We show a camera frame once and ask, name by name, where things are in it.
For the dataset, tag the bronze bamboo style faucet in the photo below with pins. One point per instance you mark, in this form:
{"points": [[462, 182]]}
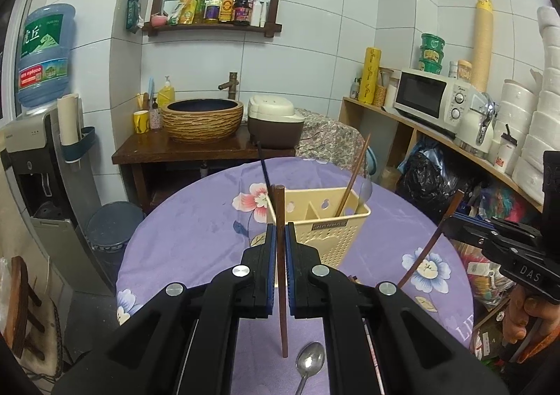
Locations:
{"points": [[231, 86]]}

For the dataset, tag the pink small bowl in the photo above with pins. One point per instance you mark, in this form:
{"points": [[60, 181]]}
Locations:
{"points": [[159, 20]]}

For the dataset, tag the yellow lidded jar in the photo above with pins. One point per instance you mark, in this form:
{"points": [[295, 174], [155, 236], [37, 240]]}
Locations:
{"points": [[464, 71]]}

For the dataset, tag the yellow soap pump bottle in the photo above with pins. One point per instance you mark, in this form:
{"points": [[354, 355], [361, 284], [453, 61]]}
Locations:
{"points": [[166, 95]]}

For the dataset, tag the yellow mug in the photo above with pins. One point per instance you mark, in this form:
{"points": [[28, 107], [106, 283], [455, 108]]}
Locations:
{"points": [[141, 121]]}

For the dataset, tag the grey water dispenser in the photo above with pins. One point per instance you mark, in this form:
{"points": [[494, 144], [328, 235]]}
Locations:
{"points": [[39, 185]]}

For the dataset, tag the cream brown rice cooker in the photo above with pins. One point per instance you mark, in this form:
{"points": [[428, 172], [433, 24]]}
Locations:
{"points": [[275, 121]]}

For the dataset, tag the brown wooden chopstick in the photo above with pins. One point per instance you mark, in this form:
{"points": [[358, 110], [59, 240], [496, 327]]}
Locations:
{"points": [[431, 242], [355, 171], [281, 211]]}

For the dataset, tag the brown woven wash basin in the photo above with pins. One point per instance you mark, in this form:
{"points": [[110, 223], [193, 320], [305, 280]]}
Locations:
{"points": [[201, 121]]}

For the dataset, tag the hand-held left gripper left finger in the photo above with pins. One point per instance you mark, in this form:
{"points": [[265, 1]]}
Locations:
{"points": [[272, 255]]}

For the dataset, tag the beige paper cup tube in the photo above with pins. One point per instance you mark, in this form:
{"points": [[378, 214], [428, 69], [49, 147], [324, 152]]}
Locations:
{"points": [[68, 119]]}

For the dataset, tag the glass storage jar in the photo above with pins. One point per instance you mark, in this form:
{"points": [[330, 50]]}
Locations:
{"points": [[387, 91]]}

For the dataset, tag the dark soy sauce bottle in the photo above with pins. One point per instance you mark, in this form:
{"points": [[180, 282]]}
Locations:
{"points": [[242, 7]]}

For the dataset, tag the blue water jug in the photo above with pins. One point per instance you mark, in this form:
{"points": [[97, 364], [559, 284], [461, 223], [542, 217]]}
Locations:
{"points": [[43, 58]]}

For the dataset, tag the white thermos jug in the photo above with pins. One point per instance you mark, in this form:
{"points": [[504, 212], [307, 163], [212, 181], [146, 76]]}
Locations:
{"points": [[474, 128]]}

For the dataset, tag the stack of white foam bowls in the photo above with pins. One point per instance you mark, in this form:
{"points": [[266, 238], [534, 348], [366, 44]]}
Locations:
{"points": [[542, 123]]}

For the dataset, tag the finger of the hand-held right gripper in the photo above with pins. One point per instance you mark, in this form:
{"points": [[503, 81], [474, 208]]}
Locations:
{"points": [[481, 221], [485, 242]]}

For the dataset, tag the green wipes packet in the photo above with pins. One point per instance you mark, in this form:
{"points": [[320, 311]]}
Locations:
{"points": [[133, 12]]}

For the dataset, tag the light wooden shelf unit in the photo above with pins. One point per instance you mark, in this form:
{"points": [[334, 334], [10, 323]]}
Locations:
{"points": [[407, 136]]}

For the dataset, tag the tall stack of paper cups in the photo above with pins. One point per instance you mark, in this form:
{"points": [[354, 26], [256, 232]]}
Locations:
{"points": [[482, 45]]}

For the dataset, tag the black plastic bag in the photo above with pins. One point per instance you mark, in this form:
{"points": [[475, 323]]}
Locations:
{"points": [[431, 180]]}

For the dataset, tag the white plastic bottle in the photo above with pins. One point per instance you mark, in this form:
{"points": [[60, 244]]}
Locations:
{"points": [[256, 12]]}

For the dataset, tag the person's right hand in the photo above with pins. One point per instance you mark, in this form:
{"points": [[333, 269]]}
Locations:
{"points": [[518, 316]]}

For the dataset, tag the white microwave oven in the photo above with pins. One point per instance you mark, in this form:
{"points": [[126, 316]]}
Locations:
{"points": [[420, 93]]}

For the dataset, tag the green glass bottle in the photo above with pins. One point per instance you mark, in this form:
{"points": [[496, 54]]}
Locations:
{"points": [[201, 5]]}

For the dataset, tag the white drink cup with straw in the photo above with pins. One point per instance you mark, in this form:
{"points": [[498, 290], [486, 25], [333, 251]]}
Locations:
{"points": [[505, 154]]}

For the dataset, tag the cream plastic utensil basket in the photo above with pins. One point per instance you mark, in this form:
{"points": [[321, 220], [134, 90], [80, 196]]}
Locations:
{"points": [[323, 242]]}

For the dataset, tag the purple floral tablecloth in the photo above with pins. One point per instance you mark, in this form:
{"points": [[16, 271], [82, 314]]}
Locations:
{"points": [[197, 237]]}

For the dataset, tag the dark wooden washstand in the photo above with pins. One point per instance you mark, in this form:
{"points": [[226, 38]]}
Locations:
{"points": [[144, 154]]}

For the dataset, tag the purple label sauce bottle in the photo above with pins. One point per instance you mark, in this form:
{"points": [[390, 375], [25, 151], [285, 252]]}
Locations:
{"points": [[213, 7]]}

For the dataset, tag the dark round stool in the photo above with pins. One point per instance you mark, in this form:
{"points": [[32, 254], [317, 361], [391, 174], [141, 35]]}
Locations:
{"points": [[113, 226]]}

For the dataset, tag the amber oil bottle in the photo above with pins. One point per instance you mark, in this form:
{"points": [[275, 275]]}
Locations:
{"points": [[226, 7]]}

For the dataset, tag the yellow wrapped roll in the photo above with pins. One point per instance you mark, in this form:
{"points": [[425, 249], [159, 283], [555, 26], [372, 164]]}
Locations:
{"points": [[369, 77]]}

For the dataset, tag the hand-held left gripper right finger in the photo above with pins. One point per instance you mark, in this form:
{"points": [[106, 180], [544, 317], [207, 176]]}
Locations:
{"points": [[288, 255]]}

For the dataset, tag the blue grey cup holder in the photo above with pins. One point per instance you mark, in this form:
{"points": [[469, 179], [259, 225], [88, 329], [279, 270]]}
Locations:
{"points": [[85, 143]]}

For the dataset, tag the floral patterned cloth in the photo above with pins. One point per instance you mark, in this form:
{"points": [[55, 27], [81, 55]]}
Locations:
{"points": [[328, 136]]}

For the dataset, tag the colourful plastic bags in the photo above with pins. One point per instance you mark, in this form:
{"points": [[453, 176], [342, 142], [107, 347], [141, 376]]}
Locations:
{"points": [[494, 198]]}

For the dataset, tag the dark wooden stool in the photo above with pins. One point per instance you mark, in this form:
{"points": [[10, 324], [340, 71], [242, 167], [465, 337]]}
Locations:
{"points": [[22, 298]]}

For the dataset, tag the yellow seasoning pouch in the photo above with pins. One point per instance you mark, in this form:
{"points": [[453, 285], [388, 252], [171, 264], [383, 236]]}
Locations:
{"points": [[183, 10]]}

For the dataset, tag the small floral pump bottle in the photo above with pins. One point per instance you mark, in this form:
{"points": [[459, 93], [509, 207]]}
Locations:
{"points": [[155, 117]]}

